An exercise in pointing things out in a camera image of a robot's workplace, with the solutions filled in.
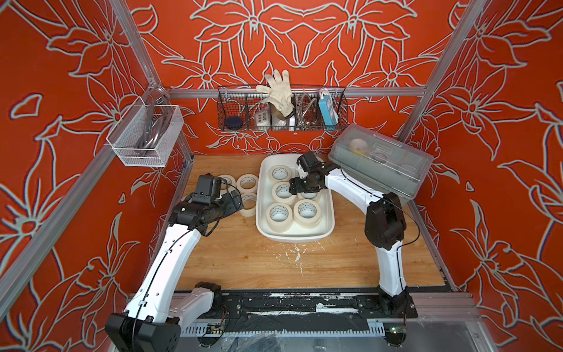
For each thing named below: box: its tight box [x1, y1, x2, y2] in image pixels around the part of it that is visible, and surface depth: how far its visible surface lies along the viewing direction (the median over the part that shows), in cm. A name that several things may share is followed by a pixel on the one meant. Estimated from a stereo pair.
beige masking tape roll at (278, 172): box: [267, 164, 292, 184], surface depth 112 cm
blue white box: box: [318, 88, 340, 128], surface depth 89 cm
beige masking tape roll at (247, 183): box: [236, 173, 259, 194], surface depth 109 cm
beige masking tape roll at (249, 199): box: [239, 192, 258, 218], surface depth 102 cm
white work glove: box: [255, 68, 295, 121], surface depth 91 cm
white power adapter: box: [255, 110, 271, 127], surface depth 96 cm
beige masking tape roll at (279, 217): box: [265, 202, 294, 234], surface depth 92 cm
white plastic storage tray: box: [255, 154, 336, 243], surface depth 93 cm
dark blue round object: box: [225, 116, 243, 127], surface depth 102 cm
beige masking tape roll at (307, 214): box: [292, 198, 322, 230], surface depth 92 cm
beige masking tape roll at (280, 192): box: [271, 181, 297, 206], surface depth 97 cm
